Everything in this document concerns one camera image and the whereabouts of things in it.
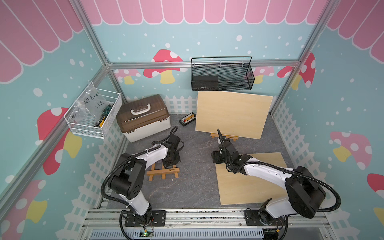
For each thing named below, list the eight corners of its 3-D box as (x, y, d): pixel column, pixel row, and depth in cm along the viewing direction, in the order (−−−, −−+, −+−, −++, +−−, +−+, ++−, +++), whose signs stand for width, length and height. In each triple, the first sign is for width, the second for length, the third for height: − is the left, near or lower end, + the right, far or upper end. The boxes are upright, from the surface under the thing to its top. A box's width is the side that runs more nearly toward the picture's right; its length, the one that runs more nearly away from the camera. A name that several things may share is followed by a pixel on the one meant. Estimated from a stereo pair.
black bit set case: (184, 126, 115) (183, 124, 114) (179, 121, 118) (178, 119, 117) (198, 117, 121) (198, 116, 119) (193, 113, 124) (193, 111, 123)
